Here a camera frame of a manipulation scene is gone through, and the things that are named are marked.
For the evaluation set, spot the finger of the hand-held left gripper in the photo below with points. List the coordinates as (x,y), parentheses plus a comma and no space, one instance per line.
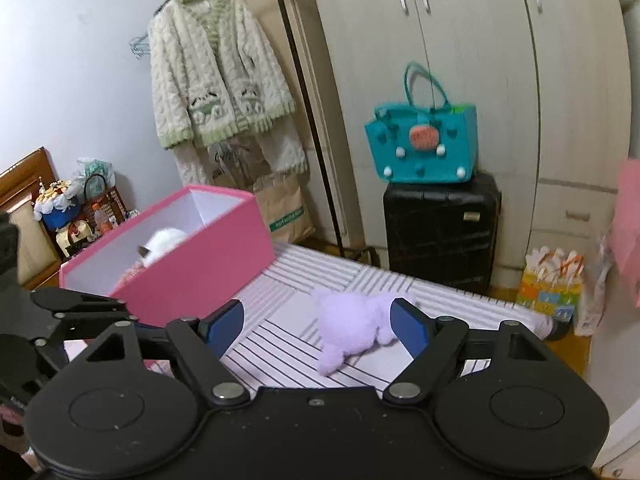
(80,300)

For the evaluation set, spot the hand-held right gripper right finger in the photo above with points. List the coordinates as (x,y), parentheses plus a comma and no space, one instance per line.
(407,325)

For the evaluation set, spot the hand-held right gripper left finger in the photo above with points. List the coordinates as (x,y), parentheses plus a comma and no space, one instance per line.
(225,322)

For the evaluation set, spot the purple plush toy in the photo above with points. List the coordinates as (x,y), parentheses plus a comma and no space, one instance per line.
(350,325)

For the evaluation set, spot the pink cardboard box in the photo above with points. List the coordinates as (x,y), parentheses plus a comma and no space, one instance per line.
(210,260)

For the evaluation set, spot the white plush toy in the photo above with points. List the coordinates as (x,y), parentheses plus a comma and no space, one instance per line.
(162,242)

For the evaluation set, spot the orange bottle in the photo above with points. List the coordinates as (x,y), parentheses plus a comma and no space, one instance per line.
(102,222)

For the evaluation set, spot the striped pink tablecloth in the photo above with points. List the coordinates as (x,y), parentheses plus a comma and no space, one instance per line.
(310,270)

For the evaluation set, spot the black suitcase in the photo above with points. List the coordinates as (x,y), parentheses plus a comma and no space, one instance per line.
(440,230)

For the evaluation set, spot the woven basket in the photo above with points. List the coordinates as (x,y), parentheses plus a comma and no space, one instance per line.
(112,205)

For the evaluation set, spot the green white plastic packet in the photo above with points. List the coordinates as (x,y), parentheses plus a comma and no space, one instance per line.
(95,170)

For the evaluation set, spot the brown paper bag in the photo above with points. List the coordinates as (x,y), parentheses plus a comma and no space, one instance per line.
(285,205)

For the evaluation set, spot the colourful paper gift bag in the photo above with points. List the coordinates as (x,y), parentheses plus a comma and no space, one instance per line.
(545,295)

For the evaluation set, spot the wooden cabinet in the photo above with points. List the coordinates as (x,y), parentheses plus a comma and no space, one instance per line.
(22,167)

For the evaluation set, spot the clear printed gift bag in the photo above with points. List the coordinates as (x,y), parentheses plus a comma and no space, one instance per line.
(227,160)

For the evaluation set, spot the teal felt handbag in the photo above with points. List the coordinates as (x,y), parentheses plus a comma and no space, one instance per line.
(390,150)

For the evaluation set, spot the cream fleece pants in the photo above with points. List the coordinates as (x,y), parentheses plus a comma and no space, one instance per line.
(285,150)

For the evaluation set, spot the black clothes rack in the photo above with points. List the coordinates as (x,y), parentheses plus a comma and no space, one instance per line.
(320,160)

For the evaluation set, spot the white plastic bag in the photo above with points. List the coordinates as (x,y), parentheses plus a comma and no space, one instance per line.
(595,300)

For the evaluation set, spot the white refrigerator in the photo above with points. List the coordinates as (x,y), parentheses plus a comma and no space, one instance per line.
(620,360)

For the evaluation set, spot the cream green fleece jacket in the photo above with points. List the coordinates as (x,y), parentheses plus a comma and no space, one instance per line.
(175,85)

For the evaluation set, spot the pink paper bag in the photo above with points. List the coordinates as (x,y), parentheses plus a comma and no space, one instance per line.
(627,220)

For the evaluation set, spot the beige wardrobe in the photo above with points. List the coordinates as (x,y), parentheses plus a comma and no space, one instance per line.
(500,85)

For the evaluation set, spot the light blue clothes hangers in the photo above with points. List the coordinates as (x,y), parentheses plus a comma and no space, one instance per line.
(139,46)

